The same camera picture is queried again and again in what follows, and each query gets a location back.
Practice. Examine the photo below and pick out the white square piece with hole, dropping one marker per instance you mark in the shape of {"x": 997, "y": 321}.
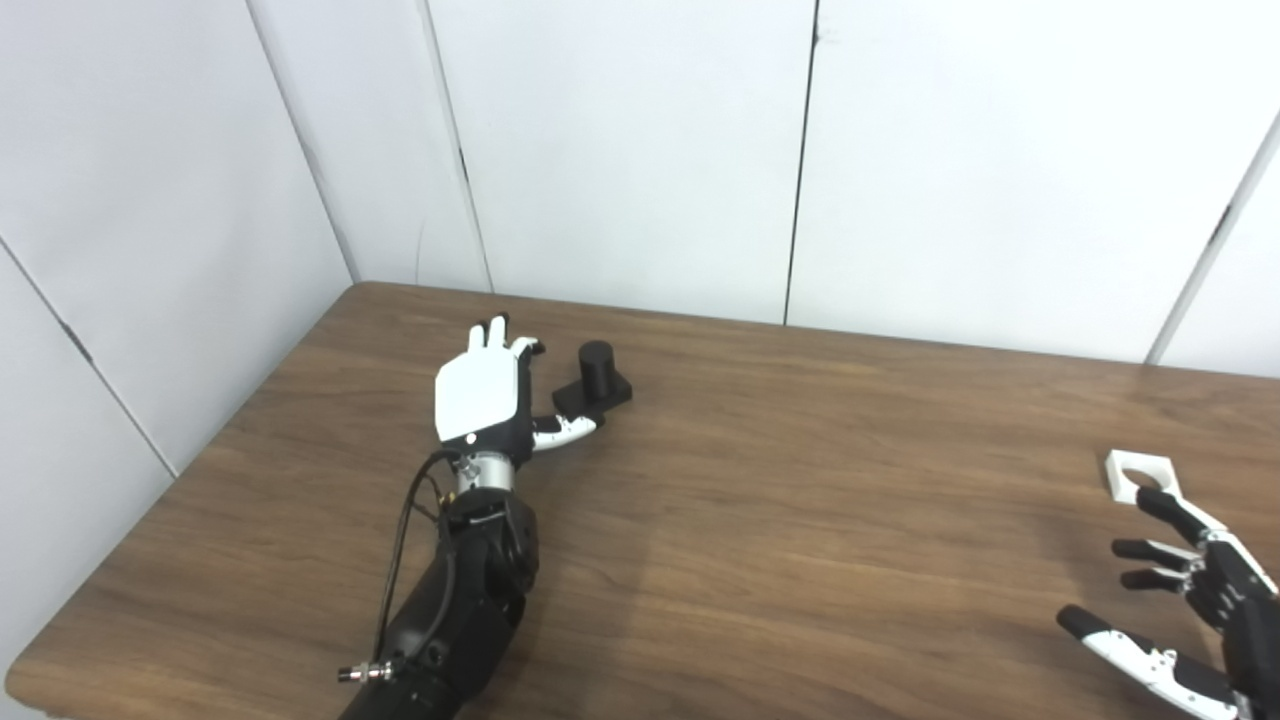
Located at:
{"x": 1125, "y": 483}

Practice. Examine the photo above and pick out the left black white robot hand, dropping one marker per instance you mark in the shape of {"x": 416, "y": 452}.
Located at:
{"x": 480, "y": 395}

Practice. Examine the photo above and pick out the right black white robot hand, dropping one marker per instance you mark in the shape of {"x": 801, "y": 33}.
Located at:
{"x": 1240, "y": 610}

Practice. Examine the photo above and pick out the black peg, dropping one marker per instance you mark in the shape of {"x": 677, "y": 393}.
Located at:
{"x": 596, "y": 378}

